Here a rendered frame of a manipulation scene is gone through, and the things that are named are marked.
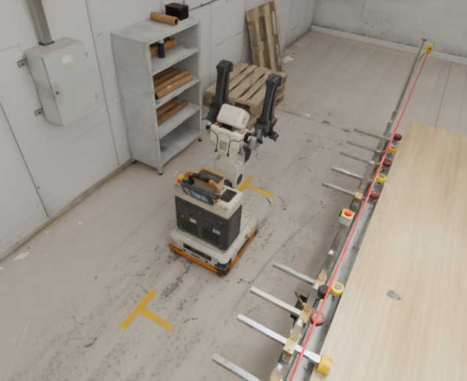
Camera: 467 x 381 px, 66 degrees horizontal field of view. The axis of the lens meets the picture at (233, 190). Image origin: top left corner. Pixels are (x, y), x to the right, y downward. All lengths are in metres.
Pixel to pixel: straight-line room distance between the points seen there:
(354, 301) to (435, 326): 0.45
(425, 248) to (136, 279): 2.32
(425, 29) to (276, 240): 6.60
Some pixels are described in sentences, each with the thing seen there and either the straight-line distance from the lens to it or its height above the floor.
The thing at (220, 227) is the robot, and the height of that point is 0.57.
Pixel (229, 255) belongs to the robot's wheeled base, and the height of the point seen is 0.26.
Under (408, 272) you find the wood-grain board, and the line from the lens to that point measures 2.58.
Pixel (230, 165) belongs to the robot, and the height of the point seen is 0.90.
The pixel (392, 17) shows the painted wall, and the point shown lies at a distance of 9.19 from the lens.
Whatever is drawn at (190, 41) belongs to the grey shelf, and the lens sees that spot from 4.42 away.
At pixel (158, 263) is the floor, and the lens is 3.45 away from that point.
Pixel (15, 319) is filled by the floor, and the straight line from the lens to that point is 3.48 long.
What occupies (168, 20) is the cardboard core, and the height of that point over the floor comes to 1.60.
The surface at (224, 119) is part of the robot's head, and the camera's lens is 2.83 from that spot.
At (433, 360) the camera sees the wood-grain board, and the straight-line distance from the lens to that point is 2.30.
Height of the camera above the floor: 2.74
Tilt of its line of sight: 41 degrees down
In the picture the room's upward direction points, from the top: 4 degrees clockwise
